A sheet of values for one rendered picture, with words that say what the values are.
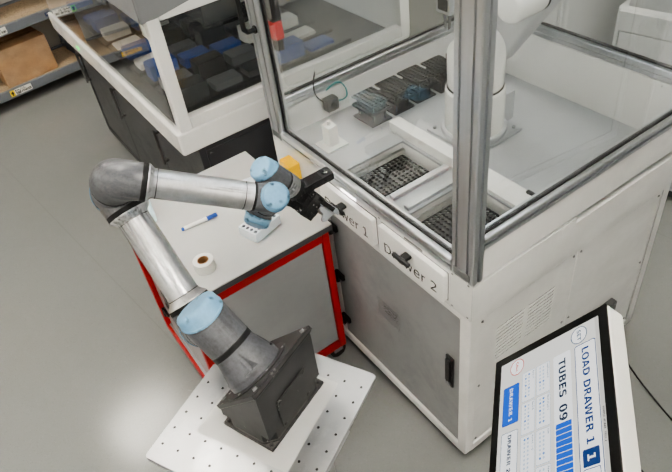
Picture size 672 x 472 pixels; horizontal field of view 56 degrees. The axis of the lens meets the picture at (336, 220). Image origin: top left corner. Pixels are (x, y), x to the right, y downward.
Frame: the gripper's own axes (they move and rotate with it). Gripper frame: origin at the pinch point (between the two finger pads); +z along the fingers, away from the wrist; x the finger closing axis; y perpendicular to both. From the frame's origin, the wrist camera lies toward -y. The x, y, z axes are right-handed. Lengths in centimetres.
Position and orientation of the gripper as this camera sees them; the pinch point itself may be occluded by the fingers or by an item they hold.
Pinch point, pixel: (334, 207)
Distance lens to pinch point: 200.7
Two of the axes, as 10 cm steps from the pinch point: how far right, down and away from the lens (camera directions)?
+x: 5.8, 4.8, -6.6
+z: 5.5, 3.6, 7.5
